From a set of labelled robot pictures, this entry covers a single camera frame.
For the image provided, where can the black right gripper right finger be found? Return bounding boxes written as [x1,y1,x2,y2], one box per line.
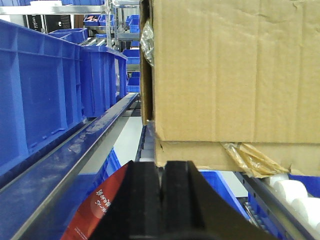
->
[159,161,274,240]

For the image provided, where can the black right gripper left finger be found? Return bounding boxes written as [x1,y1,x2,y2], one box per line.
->
[89,162,160,240]

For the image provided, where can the blue bin below gripper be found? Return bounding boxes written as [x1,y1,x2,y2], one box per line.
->
[199,169,250,221]

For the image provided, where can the white conveyor roller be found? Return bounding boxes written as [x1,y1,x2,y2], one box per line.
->
[273,179,308,205]

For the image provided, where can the red printed card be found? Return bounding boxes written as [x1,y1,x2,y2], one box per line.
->
[61,160,134,240]

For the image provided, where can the large cardboard box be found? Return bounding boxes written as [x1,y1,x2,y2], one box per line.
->
[140,0,320,178]

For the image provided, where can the large blue crate left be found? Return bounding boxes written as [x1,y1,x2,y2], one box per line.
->
[0,20,84,174]

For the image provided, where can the blue metal shelf rail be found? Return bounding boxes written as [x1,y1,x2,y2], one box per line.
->
[0,93,139,240]

